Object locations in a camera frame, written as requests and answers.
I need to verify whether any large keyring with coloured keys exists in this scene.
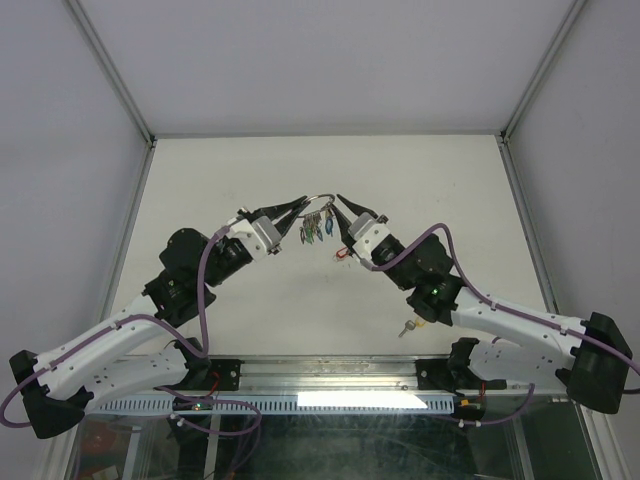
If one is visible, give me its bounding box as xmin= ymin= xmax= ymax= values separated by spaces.
xmin=298 ymin=193 xmax=336 ymax=245

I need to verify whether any key with red tag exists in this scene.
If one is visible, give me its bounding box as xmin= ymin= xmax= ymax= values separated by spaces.
xmin=333 ymin=247 xmax=352 ymax=262

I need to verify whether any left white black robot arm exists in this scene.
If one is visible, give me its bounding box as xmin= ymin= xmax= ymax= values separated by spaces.
xmin=1 ymin=196 xmax=310 ymax=439

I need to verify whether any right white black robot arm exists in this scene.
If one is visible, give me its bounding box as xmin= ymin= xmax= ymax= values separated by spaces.
xmin=332 ymin=197 xmax=639 ymax=414

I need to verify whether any key with yellow tag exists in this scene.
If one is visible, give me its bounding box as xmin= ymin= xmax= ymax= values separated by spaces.
xmin=398 ymin=318 xmax=426 ymax=338

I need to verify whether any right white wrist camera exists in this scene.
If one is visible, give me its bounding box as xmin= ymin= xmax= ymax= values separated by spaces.
xmin=347 ymin=213 xmax=391 ymax=267

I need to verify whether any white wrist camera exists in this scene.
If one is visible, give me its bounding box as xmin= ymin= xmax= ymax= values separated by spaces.
xmin=226 ymin=215 xmax=283 ymax=261
xmin=347 ymin=213 xmax=391 ymax=267

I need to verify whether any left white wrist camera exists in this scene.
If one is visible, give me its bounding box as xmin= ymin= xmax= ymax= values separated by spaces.
xmin=226 ymin=215 xmax=283 ymax=261

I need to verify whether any aluminium mounting rail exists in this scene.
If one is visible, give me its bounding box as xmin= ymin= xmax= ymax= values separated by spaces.
xmin=89 ymin=352 xmax=576 ymax=399

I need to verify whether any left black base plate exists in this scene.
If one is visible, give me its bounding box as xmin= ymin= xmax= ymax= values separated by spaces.
xmin=168 ymin=358 xmax=243 ymax=392

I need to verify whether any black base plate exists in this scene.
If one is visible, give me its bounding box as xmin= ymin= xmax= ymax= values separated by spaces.
xmin=168 ymin=358 xmax=243 ymax=392
xmin=414 ymin=358 xmax=507 ymax=395

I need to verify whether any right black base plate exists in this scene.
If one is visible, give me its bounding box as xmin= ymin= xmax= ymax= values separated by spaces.
xmin=414 ymin=358 xmax=507 ymax=395

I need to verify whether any grey slotted cable duct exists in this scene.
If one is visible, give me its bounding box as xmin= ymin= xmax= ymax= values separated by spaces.
xmin=96 ymin=391 xmax=454 ymax=416

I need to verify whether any left aluminium frame post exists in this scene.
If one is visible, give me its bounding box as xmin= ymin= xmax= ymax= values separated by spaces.
xmin=63 ymin=0 xmax=156 ymax=147

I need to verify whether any aluminium frame post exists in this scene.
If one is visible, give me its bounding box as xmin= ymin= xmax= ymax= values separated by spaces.
xmin=63 ymin=0 xmax=156 ymax=147
xmin=500 ymin=0 xmax=590 ymax=143

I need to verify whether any right aluminium frame post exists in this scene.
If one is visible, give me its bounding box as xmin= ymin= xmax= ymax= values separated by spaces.
xmin=500 ymin=0 xmax=590 ymax=143

